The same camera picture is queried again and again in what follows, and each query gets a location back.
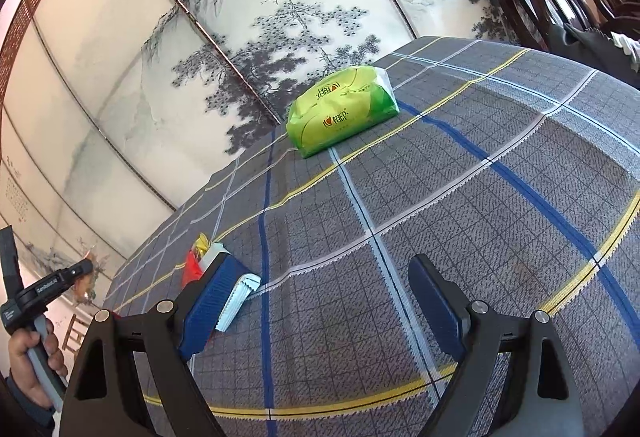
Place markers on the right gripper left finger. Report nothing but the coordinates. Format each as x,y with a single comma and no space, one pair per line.
105,397

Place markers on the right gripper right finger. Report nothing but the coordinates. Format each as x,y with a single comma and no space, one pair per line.
538,397

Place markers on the red snack packet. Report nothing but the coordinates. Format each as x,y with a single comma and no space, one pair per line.
192,270

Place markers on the light wooden chair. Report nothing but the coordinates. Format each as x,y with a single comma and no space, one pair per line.
75,334

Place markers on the yellow wrapped candy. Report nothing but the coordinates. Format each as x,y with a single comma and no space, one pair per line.
200,246

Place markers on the blue plaid tablecloth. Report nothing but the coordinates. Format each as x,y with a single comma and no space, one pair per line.
514,171

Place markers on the green tissue pack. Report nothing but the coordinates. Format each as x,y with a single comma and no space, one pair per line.
341,105

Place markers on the painted folding screen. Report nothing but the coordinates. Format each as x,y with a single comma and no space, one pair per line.
113,112

